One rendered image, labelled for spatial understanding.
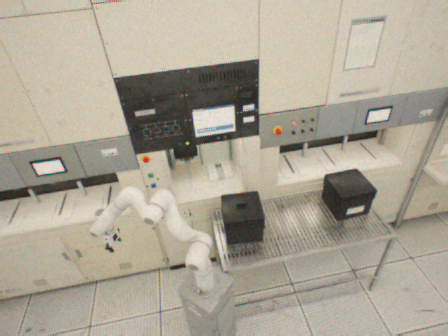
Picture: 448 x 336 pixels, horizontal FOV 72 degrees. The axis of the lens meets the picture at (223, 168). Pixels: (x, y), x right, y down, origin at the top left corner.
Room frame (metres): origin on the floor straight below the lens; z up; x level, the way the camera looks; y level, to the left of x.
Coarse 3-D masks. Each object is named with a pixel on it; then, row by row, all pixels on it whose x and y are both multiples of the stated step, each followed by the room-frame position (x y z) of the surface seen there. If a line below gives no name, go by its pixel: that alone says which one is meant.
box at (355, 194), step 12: (324, 180) 1.83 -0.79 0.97; (336, 180) 1.77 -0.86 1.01; (348, 180) 1.76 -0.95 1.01; (360, 180) 1.74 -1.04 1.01; (324, 192) 1.81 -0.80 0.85; (336, 192) 1.65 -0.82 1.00; (348, 192) 1.63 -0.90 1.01; (360, 192) 1.62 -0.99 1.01; (372, 192) 1.61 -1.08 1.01; (336, 204) 1.63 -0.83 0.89; (348, 204) 1.59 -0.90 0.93; (360, 204) 1.60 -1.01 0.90; (336, 216) 1.59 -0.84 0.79; (348, 216) 1.59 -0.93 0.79
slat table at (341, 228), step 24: (312, 192) 1.91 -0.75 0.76; (216, 216) 1.72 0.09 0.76; (216, 240) 1.48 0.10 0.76; (264, 240) 1.45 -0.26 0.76; (288, 240) 1.43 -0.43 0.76; (336, 240) 1.40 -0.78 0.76; (360, 240) 1.38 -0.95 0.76; (384, 240) 1.38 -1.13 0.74; (240, 264) 1.26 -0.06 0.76; (264, 264) 1.26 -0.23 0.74; (384, 264) 1.40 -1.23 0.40; (312, 288) 1.34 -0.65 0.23
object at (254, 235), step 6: (228, 234) 1.43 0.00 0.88; (234, 234) 1.43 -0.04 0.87; (240, 234) 1.44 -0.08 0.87; (246, 234) 1.44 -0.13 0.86; (252, 234) 1.44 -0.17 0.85; (258, 234) 1.44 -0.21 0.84; (228, 240) 1.43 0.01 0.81; (234, 240) 1.43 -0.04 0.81; (240, 240) 1.44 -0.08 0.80; (246, 240) 1.44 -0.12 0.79; (252, 240) 1.44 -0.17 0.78; (258, 240) 1.44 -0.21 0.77
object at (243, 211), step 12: (252, 192) 1.71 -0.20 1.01; (228, 204) 1.60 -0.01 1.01; (240, 204) 1.57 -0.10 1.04; (252, 204) 1.58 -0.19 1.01; (228, 216) 1.48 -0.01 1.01; (240, 216) 1.47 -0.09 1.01; (252, 216) 1.46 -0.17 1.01; (264, 216) 1.46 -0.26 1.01; (228, 228) 1.43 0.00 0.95; (240, 228) 1.43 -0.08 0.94; (252, 228) 1.43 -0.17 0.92; (264, 228) 1.43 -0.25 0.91
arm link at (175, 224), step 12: (156, 192) 1.24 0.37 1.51; (168, 192) 1.25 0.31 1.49; (168, 204) 1.19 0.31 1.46; (168, 216) 1.17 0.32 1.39; (180, 216) 1.18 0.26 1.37; (168, 228) 1.13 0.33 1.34; (180, 228) 1.12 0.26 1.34; (192, 228) 1.18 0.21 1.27; (180, 240) 1.11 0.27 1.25; (192, 240) 1.17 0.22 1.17; (204, 240) 1.16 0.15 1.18
